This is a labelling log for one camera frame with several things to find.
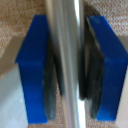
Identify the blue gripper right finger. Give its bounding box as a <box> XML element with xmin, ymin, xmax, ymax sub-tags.
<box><xmin>79</xmin><ymin>14</ymin><xmax>128</xmax><ymax>123</ymax></box>

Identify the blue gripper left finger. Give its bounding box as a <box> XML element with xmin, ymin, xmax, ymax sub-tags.
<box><xmin>14</xmin><ymin>14</ymin><xmax>63</xmax><ymax>125</ymax></box>

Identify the silver long drawer handle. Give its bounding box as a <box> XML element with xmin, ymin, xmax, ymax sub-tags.
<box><xmin>44</xmin><ymin>0</ymin><xmax>88</xmax><ymax>128</ymax></box>

